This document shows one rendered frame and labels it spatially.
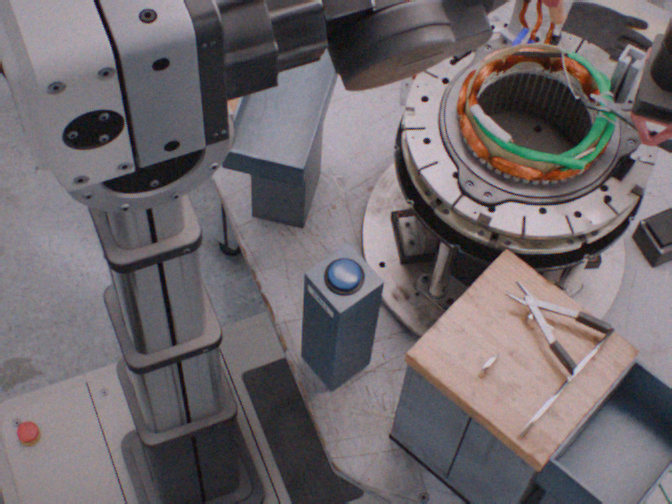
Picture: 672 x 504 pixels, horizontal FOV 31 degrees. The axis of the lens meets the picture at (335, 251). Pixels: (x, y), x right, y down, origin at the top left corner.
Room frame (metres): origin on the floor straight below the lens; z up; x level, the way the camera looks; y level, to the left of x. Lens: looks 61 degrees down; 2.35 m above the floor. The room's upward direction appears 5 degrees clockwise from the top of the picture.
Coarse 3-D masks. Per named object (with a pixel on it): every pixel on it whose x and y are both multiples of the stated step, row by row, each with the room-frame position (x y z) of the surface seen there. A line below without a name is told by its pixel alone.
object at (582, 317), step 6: (582, 312) 0.63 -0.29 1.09; (576, 318) 0.63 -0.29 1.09; (582, 318) 0.63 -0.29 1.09; (588, 318) 0.63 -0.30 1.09; (594, 318) 0.63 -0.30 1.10; (588, 324) 0.62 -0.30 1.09; (594, 324) 0.62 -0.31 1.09; (600, 324) 0.62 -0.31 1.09; (606, 324) 0.62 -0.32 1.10; (600, 330) 0.62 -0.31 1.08; (606, 330) 0.61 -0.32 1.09
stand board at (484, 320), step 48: (480, 288) 0.67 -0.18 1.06; (528, 288) 0.67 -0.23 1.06; (432, 336) 0.60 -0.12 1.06; (480, 336) 0.60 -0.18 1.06; (528, 336) 0.61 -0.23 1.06; (576, 336) 0.62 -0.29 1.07; (480, 384) 0.54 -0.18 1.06; (528, 384) 0.55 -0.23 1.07; (576, 384) 0.56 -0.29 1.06; (528, 432) 0.49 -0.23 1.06
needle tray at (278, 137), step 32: (320, 64) 1.01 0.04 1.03; (256, 96) 0.94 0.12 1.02; (288, 96) 0.95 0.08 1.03; (320, 96) 0.95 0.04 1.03; (256, 128) 0.89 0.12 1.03; (288, 128) 0.90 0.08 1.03; (320, 128) 0.90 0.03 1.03; (224, 160) 0.83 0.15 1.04; (256, 160) 0.82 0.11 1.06; (288, 160) 0.85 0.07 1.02; (320, 160) 0.98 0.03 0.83; (256, 192) 0.90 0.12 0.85; (288, 192) 0.89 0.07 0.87; (288, 224) 0.89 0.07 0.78
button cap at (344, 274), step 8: (336, 264) 0.69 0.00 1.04; (344, 264) 0.69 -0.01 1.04; (352, 264) 0.69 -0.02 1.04; (328, 272) 0.68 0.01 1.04; (336, 272) 0.68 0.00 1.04; (344, 272) 0.68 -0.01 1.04; (352, 272) 0.68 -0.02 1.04; (360, 272) 0.69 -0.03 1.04; (328, 280) 0.67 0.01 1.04; (336, 280) 0.67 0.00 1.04; (344, 280) 0.67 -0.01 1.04; (352, 280) 0.67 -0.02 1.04; (360, 280) 0.68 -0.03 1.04; (336, 288) 0.66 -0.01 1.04; (344, 288) 0.66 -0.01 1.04; (352, 288) 0.67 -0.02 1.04
